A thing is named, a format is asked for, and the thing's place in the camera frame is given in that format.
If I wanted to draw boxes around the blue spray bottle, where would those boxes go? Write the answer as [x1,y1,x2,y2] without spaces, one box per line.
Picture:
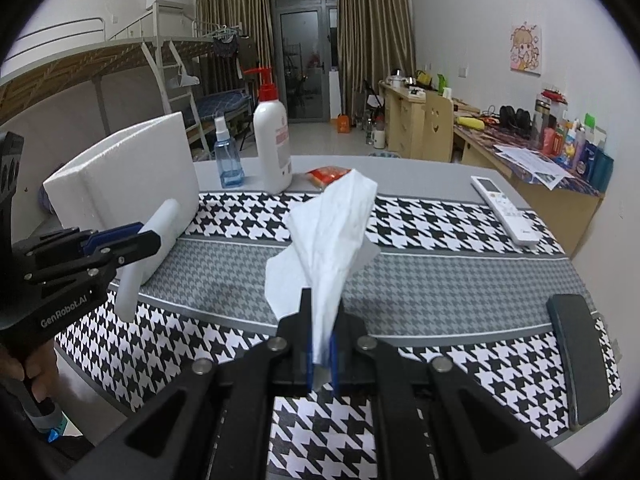
[214,116,246,190]

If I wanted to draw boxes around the white metal bunk bed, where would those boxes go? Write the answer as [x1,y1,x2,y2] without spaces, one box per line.
[0,16,217,162]
[107,0,252,126]

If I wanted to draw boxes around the cartoon wall poster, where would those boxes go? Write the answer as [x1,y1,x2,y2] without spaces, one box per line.
[510,21,544,75]

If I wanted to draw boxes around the houndstooth table mat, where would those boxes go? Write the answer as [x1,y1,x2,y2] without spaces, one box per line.
[55,190,624,480]

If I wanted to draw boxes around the white tissue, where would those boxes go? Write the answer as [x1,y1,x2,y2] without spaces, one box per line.
[265,169,381,367]

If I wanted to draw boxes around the wooden desk with cloth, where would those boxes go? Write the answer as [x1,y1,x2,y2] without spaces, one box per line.
[452,110,606,259]

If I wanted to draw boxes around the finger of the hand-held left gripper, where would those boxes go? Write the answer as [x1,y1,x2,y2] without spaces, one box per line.
[96,231,162,268]
[81,221,147,257]

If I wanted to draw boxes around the wooden smiley face chair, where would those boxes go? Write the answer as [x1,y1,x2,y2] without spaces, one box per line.
[419,92,457,163]

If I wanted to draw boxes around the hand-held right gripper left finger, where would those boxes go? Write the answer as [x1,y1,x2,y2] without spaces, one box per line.
[65,287,321,480]

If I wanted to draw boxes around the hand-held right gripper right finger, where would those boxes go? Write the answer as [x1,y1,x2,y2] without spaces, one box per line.
[329,304,581,480]

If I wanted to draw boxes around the red snack packet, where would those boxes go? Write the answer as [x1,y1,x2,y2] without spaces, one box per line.
[306,166,351,190]

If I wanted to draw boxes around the black chair armrest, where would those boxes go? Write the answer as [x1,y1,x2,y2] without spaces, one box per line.
[546,294,610,430]

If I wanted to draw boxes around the white foam box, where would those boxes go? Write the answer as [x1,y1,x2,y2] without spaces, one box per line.
[44,112,201,322]

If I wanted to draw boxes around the white remote control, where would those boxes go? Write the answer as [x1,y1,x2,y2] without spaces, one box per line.
[471,175,541,247]

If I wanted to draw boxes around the blue mattress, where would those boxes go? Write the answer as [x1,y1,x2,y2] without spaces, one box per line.
[195,90,251,117]

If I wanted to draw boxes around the group of toiletry bottles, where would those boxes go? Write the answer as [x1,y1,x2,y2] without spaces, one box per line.
[530,89,615,194]

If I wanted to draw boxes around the wooden desk with drawers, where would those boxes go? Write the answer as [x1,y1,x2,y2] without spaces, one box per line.
[378,80,456,161]

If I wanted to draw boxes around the person's left hand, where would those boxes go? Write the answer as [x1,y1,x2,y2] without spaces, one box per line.
[0,342,57,408]

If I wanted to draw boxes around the white bed ladder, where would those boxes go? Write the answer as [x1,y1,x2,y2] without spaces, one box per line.
[141,40,211,162]

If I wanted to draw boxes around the white lotion bottle red pump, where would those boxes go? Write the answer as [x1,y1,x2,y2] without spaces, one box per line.
[243,66,294,195]

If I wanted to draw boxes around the dark patterned desk cloth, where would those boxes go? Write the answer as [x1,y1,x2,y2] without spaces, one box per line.
[455,115,601,196]

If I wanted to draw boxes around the dark hanging clothes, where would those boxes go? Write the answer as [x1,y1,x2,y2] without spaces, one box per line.
[212,30,241,59]

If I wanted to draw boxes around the brown curtain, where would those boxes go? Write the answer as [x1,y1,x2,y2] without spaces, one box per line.
[194,0,271,97]
[337,0,417,121]

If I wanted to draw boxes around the glass balcony door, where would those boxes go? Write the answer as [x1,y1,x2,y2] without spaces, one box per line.
[267,0,341,124]

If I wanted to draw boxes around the printed paper sheets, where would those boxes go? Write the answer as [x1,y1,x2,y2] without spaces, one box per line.
[494,144,574,191]

